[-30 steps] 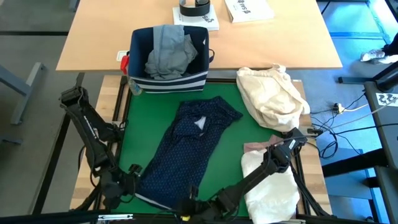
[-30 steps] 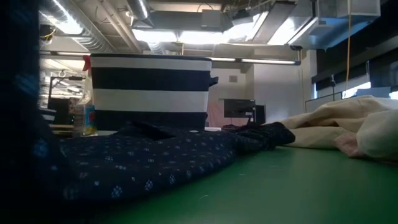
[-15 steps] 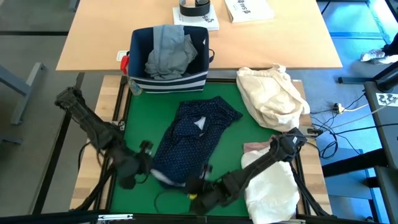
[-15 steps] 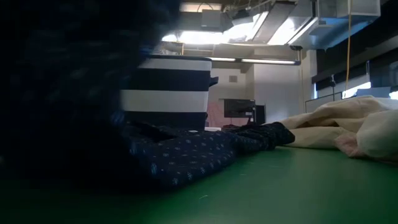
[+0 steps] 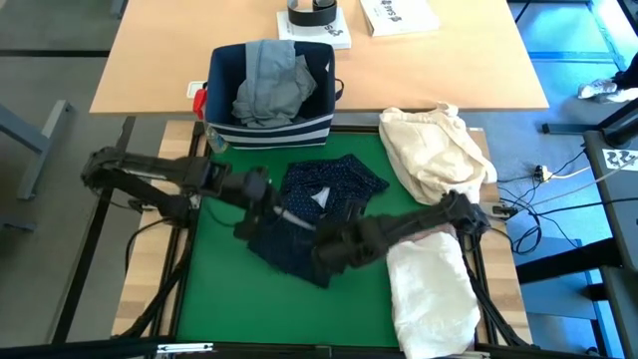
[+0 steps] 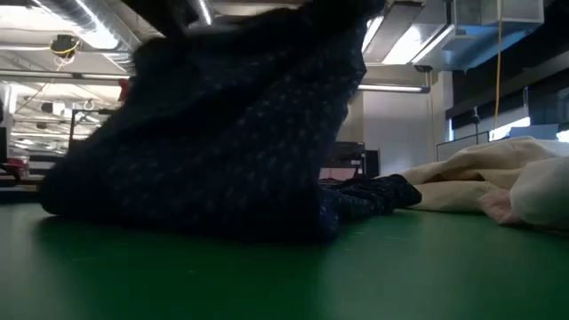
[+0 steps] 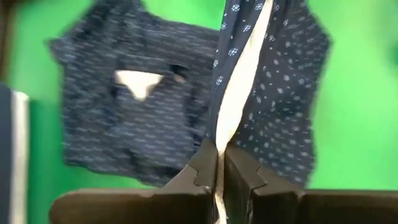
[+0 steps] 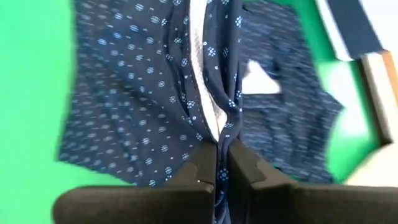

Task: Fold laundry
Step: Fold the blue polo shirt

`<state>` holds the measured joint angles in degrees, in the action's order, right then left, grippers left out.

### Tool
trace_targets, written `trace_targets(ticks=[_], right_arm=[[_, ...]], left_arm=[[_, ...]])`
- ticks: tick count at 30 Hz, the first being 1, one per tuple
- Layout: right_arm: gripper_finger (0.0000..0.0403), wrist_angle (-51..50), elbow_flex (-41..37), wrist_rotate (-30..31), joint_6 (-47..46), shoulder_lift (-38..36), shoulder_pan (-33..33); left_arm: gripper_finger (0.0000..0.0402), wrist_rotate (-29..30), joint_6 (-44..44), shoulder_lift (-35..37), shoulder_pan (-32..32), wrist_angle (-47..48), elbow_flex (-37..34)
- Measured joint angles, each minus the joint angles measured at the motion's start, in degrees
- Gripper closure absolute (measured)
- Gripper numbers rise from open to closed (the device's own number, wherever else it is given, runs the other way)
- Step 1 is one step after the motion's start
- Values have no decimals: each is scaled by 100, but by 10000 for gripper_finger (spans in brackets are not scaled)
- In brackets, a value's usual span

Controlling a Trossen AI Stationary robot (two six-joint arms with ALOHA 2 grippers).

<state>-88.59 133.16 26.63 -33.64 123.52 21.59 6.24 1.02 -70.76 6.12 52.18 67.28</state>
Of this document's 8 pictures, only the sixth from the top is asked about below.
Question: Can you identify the navy dotted shirt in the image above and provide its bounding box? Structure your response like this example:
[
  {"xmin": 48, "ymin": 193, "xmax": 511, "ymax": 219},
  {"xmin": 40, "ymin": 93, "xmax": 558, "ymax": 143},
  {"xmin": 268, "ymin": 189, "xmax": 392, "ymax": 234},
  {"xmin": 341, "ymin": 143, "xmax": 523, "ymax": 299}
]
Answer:
[{"xmin": 38, "ymin": 0, "xmax": 423, "ymax": 244}]

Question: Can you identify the pink button shirt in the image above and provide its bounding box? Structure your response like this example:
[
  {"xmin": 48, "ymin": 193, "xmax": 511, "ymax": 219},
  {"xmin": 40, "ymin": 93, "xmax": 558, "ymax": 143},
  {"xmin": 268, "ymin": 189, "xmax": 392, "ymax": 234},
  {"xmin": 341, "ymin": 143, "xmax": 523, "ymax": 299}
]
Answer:
[{"xmin": 477, "ymin": 190, "xmax": 522, "ymax": 227}]

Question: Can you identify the white button shirt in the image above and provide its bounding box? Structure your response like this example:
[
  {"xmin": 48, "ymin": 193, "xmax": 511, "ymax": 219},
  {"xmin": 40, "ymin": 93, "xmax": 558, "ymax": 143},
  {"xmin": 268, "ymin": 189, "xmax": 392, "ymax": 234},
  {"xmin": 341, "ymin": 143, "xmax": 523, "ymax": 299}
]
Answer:
[{"xmin": 509, "ymin": 155, "xmax": 569, "ymax": 228}]

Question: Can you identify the small red box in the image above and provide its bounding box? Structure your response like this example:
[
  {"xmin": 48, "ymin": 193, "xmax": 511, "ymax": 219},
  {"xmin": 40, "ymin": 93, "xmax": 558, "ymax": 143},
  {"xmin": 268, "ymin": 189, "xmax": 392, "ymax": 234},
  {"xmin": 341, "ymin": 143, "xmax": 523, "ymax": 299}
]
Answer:
[{"xmin": 4, "ymin": 157, "xmax": 31, "ymax": 180}]

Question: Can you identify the black computer monitor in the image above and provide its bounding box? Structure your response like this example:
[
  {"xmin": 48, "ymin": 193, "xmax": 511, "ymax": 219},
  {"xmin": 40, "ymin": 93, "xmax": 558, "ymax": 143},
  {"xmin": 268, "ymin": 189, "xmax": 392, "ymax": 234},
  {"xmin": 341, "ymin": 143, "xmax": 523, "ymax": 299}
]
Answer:
[{"xmin": 326, "ymin": 140, "xmax": 366, "ymax": 179}]

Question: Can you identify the light wooden desk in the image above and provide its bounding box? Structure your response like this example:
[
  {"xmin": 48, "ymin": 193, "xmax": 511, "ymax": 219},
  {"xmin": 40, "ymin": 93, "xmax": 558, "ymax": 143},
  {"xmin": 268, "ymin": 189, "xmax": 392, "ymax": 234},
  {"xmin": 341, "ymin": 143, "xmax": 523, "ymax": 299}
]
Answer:
[{"xmin": 0, "ymin": 69, "xmax": 431, "ymax": 94}]

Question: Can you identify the white ceiling air unit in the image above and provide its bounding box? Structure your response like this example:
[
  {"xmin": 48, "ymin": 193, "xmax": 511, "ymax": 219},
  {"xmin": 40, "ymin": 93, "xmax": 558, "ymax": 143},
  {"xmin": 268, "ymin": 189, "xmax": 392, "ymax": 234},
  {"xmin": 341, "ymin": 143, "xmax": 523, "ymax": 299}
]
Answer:
[{"xmin": 362, "ymin": 0, "xmax": 544, "ymax": 72}]

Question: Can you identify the metal framed panel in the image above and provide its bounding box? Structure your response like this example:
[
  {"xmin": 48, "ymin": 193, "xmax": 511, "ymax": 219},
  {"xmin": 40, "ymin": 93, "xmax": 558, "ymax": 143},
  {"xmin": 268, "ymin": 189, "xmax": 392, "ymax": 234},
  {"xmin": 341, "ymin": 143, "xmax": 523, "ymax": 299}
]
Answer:
[{"xmin": 435, "ymin": 130, "xmax": 490, "ymax": 164}]

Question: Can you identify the small black stand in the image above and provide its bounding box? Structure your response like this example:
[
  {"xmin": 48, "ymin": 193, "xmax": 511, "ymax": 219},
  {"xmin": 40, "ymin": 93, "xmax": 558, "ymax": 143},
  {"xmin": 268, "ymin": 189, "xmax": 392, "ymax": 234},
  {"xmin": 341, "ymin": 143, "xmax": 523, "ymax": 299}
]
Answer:
[{"xmin": 470, "ymin": 105, "xmax": 482, "ymax": 146}]

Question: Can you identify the cream shirt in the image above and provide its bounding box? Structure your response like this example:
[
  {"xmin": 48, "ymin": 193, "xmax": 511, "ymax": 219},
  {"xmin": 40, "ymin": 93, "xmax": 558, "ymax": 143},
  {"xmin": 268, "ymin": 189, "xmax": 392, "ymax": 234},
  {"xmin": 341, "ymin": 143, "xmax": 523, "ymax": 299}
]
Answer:
[{"xmin": 399, "ymin": 136, "xmax": 569, "ymax": 213}]

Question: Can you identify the green table mat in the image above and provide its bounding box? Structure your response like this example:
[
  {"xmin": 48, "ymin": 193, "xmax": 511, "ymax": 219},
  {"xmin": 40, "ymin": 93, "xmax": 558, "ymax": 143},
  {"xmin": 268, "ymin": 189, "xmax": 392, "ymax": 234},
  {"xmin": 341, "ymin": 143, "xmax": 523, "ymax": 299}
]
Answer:
[{"xmin": 0, "ymin": 202, "xmax": 569, "ymax": 320}]

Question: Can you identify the smooth silver ventilation duct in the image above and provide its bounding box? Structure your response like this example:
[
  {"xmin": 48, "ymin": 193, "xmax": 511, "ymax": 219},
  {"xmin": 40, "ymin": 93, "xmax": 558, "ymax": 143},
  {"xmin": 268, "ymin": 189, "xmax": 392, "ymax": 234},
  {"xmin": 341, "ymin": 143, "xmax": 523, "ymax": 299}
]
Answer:
[{"xmin": 195, "ymin": 0, "xmax": 215, "ymax": 26}]

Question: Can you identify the ribbed silver ventilation duct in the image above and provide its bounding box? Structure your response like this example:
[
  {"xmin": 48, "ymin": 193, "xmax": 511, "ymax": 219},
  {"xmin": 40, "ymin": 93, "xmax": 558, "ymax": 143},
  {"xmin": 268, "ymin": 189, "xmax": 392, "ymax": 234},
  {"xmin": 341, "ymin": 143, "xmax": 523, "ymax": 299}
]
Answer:
[{"xmin": 37, "ymin": 0, "xmax": 139, "ymax": 66}]

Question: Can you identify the black yellow cable reel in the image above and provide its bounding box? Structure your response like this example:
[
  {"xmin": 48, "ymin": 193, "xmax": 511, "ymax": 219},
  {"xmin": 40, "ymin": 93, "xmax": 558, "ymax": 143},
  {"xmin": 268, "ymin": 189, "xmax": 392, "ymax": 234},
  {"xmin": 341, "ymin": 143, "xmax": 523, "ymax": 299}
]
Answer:
[{"xmin": 49, "ymin": 35, "xmax": 81, "ymax": 72}]

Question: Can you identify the yellow hanging cable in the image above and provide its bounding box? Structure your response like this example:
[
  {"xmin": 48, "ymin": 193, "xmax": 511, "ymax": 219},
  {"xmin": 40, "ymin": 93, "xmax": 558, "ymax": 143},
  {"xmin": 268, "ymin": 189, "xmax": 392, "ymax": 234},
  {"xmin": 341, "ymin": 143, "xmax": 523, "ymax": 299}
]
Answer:
[{"xmin": 494, "ymin": 0, "xmax": 504, "ymax": 130}]

